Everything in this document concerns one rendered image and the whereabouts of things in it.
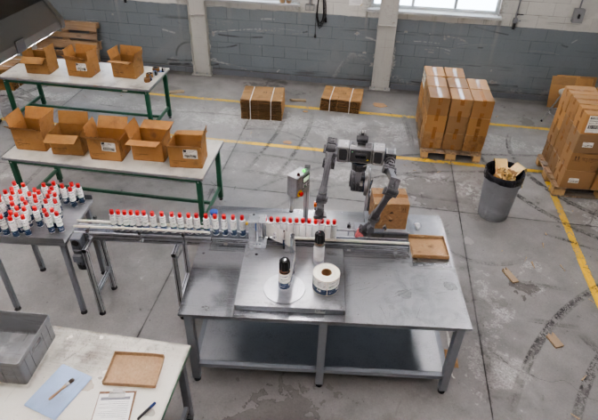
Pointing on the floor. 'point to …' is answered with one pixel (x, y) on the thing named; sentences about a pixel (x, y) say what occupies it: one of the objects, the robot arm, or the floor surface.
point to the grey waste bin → (496, 201)
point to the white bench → (96, 367)
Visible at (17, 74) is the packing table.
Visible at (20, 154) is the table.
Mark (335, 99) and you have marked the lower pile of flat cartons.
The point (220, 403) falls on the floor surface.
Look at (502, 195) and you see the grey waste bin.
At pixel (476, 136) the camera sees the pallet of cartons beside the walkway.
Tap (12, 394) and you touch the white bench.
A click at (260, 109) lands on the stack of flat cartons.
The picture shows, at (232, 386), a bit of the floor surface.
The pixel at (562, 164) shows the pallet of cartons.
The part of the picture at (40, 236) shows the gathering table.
